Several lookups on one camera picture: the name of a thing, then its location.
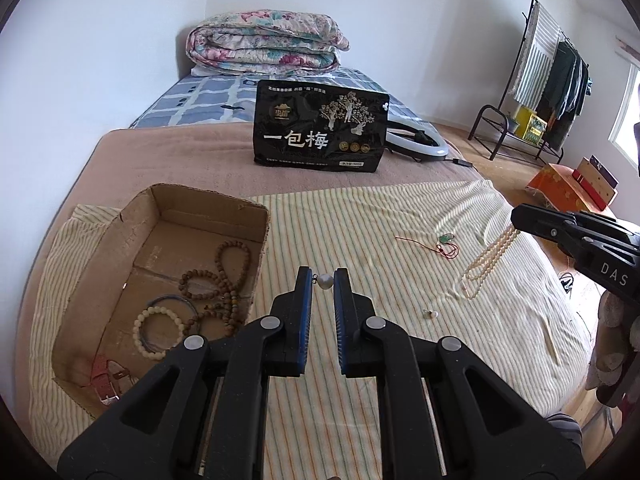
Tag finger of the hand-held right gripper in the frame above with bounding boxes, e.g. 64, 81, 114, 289
510, 203, 589, 247

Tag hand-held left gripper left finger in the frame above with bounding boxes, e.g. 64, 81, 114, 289
57, 266, 315, 480

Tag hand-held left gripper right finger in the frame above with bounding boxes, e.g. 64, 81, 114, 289
333, 267, 586, 480

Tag pearl necklace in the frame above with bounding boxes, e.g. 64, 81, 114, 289
462, 225, 521, 298

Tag brown bead necklace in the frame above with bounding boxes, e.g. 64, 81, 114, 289
179, 240, 251, 337

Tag thin dark bangle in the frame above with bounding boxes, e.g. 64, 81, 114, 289
144, 295, 195, 357

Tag cardboard box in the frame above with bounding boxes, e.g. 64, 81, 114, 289
51, 183, 271, 421

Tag white bead bracelet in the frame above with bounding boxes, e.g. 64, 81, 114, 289
132, 306, 193, 361

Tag red watch strap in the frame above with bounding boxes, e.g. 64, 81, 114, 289
90, 355, 140, 406

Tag person's right hand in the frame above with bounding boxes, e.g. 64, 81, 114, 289
586, 291, 638, 392

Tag orange cloth covered box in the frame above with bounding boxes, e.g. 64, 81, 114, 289
525, 162, 618, 213

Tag yellow striped cloth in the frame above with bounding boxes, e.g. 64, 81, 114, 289
37, 177, 596, 480

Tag tan and red boxes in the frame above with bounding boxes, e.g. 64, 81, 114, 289
572, 156, 621, 206

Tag yellow crate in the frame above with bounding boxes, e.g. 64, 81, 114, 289
514, 106, 548, 142

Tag dark hanging clothes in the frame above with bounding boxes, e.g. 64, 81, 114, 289
537, 40, 593, 151

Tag window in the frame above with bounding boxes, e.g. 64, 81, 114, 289
609, 62, 640, 171

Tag striped hanging towel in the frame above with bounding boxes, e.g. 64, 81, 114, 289
510, 2, 563, 106

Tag person's striped trouser leg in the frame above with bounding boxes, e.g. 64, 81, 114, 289
545, 412, 584, 456

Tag black clothes rack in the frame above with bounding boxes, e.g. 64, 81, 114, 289
468, 0, 593, 163

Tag black snack bag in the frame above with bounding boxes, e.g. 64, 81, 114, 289
252, 79, 391, 171

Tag blue checked bed sheet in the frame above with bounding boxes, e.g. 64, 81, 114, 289
130, 66, 426, 128

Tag folded floral quilt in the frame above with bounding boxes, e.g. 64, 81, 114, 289
186, 9, 351, 77

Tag red cord jade pendant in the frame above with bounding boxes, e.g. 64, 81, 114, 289
395, 231, 461, 261

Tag white ring light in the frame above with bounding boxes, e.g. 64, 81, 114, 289
385, 127, 449, 162

